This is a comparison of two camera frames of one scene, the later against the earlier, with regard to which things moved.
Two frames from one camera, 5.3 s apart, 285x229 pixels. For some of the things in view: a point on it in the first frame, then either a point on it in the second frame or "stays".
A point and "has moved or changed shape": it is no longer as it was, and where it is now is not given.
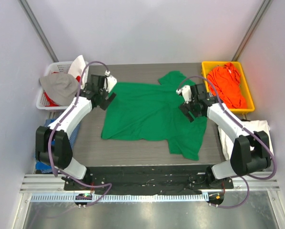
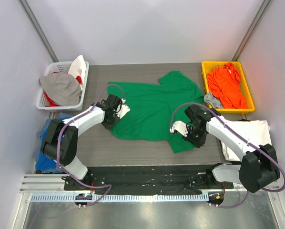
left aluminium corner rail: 36,27 stays
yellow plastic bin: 207,67 stays
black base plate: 145,179 stays
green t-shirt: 149,110 has moved or changed shape
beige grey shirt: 61,88 stays
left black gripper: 104,96 to 112,119
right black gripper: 191,108 to 196,139
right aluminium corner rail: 257,18 stays
